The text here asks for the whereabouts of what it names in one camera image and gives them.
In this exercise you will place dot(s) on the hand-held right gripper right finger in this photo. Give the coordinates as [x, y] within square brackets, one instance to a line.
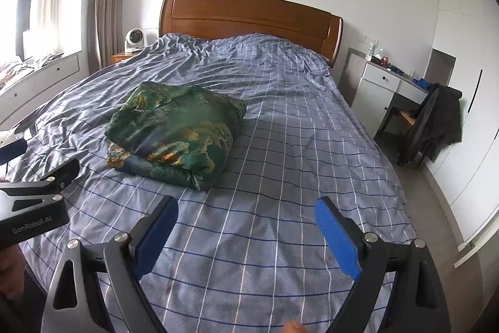
[335, 235]

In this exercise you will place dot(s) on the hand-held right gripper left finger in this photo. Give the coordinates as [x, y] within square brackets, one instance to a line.
[156, 231]

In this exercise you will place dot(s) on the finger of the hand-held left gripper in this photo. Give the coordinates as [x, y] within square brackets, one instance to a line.
[64, 173]
[11, 151]

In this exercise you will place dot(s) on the green printed jacket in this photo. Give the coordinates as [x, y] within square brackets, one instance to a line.
[175, 134]

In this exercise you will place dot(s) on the pile of light clothes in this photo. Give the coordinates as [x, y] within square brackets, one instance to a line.
[19, 69]

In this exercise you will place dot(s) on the person's left hand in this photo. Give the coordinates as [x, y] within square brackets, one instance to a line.
[9, 264]

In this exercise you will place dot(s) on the person's right hand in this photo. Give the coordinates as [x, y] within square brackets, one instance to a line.
[295, 327]

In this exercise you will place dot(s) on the white cloth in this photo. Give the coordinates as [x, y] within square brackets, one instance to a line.
[6, 136]

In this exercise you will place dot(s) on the white window seat cabinet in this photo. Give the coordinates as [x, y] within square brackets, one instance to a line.
[46, 79]

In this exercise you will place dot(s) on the bed with blue checked sheet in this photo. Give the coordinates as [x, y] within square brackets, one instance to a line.
[292, 145]

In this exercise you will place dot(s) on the dark wooden chair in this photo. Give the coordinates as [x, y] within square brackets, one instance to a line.
[397, 122]

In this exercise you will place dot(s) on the wooden nightstand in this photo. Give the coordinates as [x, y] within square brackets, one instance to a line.
[121, 56]

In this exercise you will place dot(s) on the white desk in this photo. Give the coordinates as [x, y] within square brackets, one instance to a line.
[374, 91]

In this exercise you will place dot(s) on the white sheer curtain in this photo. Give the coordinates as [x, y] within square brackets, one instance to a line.
[46, 5]

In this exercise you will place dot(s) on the white desk fan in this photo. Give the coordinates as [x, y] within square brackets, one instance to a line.
[135, 38]

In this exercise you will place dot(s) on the dark jacket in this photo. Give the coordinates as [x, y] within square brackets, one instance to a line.
[436, 118]

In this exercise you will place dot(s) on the red can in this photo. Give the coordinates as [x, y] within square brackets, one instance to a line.
[385, 62]

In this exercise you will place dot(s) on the clear bottles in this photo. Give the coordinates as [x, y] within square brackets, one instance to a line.
[371, 50]

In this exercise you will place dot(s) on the white wardrobe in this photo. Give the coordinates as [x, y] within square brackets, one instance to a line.
[467, 83]

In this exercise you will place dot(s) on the wooden headboard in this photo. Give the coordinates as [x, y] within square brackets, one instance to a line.
[249, 21]

